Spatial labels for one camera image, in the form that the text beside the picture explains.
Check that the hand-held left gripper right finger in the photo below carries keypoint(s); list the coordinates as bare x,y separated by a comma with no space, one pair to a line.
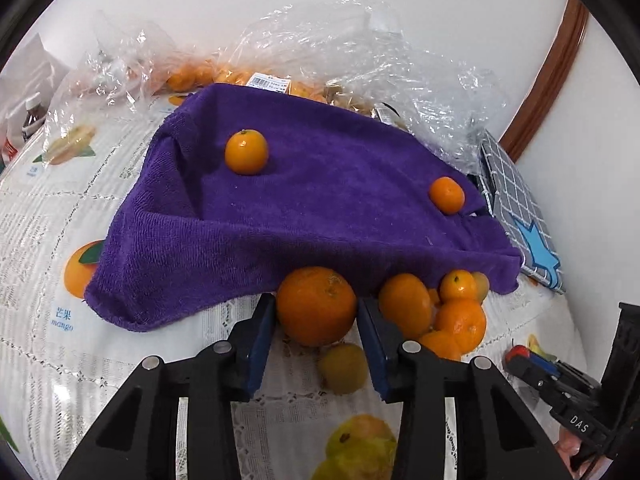
372,350

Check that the small orange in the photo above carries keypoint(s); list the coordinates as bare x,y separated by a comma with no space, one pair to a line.
457,285

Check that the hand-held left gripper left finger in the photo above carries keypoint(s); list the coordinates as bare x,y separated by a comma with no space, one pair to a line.
260,345

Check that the dark bottle with white cap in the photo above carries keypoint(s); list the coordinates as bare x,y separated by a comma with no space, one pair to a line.
32,115

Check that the person's right hand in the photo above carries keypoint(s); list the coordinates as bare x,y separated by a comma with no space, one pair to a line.
570,452

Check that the large clear plastic bag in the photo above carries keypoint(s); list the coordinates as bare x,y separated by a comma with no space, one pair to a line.
350,45

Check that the oval orange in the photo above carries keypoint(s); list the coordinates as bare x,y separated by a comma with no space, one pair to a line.
405,305

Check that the grey checked fabric bag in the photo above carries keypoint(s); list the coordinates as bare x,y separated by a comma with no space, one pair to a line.
520,210

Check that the brown wooden door frame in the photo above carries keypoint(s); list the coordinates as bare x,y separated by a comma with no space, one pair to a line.
550,75

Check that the large orange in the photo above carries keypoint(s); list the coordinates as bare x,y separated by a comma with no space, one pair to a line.
316,306

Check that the pile of bagged oranges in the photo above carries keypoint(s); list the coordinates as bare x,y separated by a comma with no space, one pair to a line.
190,75

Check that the brownish yellow round fruit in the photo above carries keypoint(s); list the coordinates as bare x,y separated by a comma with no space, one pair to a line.
482,285
344,367

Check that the purple towel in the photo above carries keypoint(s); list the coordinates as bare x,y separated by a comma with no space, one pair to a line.
325,210

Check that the small clear plastic bag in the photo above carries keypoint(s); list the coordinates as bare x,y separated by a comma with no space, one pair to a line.
115,70

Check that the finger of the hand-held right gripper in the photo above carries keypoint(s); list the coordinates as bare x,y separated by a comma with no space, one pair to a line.
545,377

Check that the bunch of brown longans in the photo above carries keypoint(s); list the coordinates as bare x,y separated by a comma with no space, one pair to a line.
350,100

